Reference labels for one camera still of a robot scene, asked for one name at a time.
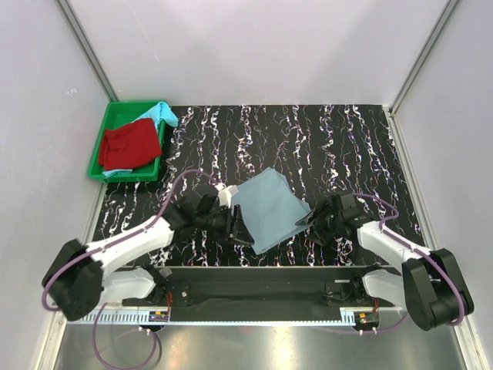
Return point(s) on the grey-blue polo shirt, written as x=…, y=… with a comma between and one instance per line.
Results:
x=270, y=209

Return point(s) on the right aluminium corner post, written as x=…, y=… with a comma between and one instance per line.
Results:
x=438, y=29

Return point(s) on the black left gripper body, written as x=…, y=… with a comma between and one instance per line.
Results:
x=218, y=222

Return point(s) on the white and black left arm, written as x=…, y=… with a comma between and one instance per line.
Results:
x=85, y=276

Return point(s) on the green plastic tray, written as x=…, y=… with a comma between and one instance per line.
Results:
x=123, y=142

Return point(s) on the connector box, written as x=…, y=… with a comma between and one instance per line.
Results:
x=368, y=318
x=158, y=316

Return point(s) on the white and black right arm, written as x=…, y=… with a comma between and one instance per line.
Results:
x=427, y=284

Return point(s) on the white slotted cable duct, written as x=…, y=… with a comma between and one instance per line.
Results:
x=140, y=317

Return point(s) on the left aluminium corner post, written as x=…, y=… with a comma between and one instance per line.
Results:
x=84, y=44

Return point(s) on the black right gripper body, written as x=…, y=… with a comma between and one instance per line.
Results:
x=327, y=223

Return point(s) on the light blue t shirt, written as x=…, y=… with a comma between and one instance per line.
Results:
x=161, y=113

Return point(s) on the aluminium corner post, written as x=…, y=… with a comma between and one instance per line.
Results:
x=84, y=44
x=438, y=29

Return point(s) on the right connector box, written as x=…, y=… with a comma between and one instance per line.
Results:
x=368, y=318

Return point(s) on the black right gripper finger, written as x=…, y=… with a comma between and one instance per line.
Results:
x=310, y=219
x=319, y=238

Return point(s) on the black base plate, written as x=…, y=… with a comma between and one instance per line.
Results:
x=258, y=292

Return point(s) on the aluminium front rail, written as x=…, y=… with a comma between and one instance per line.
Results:
x=398, y=344

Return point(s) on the red t shirt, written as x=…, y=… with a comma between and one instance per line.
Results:
x=130, y=146

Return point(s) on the left connector box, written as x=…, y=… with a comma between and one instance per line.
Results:
x=158, y=316

